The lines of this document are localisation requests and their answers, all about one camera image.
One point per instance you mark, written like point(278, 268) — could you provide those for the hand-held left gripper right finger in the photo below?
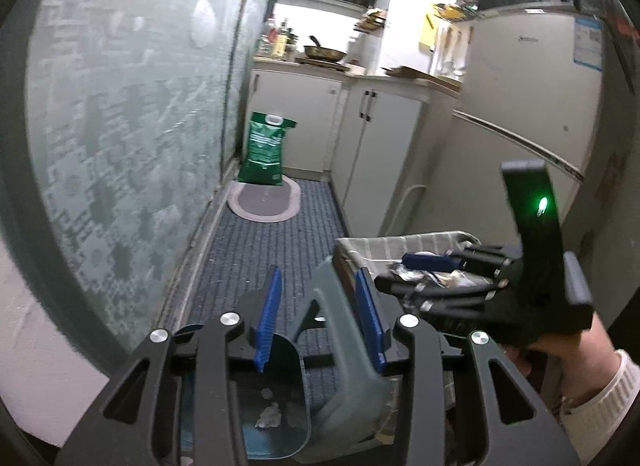
point(370, 321)

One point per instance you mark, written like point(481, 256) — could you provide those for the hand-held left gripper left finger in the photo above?
point(267, 316)

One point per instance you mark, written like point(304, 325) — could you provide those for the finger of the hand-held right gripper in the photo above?
point(430, 261)
point(450, 303)

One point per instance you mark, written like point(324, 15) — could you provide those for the silver wrapper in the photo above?
point(420, 277)

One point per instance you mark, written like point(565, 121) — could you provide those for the dark teal plastic bin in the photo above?
point(285, 396)

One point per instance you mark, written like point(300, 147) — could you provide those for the person's right forearm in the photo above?
point(605, 396)

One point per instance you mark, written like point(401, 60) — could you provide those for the person's right hand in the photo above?
point(575, 361)

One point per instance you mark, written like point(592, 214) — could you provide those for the grey-green plastic stool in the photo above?
point(345, 356)

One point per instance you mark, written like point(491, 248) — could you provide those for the grey checked cloth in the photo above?
point(385, 245)

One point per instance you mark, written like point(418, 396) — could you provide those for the crumpled white paper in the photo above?
point(270, 416)

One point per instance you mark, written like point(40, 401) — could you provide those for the blue striped carpet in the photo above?
point(310, 216)

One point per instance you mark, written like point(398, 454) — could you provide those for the oval grey floor mat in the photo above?
point(265, 203)

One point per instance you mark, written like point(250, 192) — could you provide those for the green rice bag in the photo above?
point(265, 150)

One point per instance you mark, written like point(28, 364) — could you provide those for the white refrigerator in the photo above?
point(525, 110)

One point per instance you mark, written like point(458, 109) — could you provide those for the wooden cutting board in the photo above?
point(405, 70)

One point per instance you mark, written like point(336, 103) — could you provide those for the white single-door base cabinet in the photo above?
point(295, 115)

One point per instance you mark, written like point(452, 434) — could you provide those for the yellow packet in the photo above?
point(430, 28)

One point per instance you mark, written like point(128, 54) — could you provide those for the frying pan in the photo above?
point(324, 51)

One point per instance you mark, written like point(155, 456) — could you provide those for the large patterned frosted glass door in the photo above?
point(125, 120)

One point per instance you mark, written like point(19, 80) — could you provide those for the cluster of condiment bottles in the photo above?
point(277, 43)

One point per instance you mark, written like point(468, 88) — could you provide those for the narrow patterned frosted glass door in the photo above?
point(247, 45)

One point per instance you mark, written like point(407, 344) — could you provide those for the white metal tube frame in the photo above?
point(400, 206)

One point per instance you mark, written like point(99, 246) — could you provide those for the wall spice rack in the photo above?
point(372, 19)

